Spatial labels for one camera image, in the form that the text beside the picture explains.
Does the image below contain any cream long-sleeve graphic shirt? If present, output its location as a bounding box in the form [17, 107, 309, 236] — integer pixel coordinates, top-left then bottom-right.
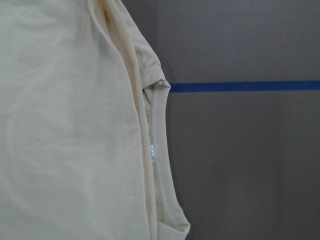
[0, 0, 191, 240]

